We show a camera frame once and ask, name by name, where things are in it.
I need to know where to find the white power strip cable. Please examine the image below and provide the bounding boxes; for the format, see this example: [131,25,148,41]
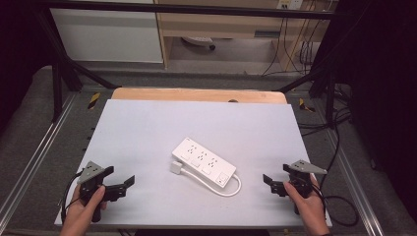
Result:
[179,167,243,198]

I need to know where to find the yellow black tape strip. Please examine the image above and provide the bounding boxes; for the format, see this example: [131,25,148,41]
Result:
[87,91,101,110]
[298,97,316,113]

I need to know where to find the white plug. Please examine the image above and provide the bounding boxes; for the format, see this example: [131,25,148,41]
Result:
[169,160,183,175]

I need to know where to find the grey chair base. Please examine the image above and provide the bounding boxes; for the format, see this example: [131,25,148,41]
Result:
[180,35,217,52]

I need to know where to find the white power strip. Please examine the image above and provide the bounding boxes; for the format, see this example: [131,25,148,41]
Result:
[171,137,237,189]

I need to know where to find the person's left hand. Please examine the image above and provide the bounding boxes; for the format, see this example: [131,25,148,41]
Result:
[61,185,108,232]

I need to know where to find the hanging black cables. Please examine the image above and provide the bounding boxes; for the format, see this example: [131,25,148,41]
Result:
[261,16,319,78]

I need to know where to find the white cabinet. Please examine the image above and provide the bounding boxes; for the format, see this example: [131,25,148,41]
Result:
[50,7,164,64]

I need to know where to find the dark curtain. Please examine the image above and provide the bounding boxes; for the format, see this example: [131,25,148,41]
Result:
[333,0,417,224]
[0,0,54,130]

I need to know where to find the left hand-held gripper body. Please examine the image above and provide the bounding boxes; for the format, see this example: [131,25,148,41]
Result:
[77,160,128,224]

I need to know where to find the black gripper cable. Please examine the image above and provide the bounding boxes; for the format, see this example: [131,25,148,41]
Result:
[311,126,361,228]
[60,170,84,224]

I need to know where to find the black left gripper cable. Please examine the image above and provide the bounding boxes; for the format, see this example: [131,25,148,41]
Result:
[60,170,84,224]

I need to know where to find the black floor cables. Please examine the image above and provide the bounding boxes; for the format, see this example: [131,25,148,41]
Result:
[296,84,354,138]

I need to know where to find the white wall socket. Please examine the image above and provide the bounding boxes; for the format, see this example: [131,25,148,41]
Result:
[275,0,305,11]

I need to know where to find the black metal stand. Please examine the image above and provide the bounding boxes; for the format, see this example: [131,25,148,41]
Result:
[34,9,120,123]
[277,9,339,130]

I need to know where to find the black frame top bar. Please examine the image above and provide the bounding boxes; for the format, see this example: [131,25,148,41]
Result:
[35,0,336,21]

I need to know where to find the aluminium floor rail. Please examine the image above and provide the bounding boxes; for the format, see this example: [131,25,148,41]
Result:
[0,91,81,228]
[326,129,386,236]

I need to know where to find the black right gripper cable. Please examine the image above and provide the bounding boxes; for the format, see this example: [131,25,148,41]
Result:
[311,126,361,228]

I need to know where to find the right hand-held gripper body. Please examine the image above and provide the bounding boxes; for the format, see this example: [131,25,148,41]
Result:
[269,159,328,216]

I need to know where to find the light wooden desk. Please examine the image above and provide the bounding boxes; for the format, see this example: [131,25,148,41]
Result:
[153,0,332,72]

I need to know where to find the person's right hand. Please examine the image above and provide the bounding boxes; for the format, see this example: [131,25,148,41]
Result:
[283,176,330,231]

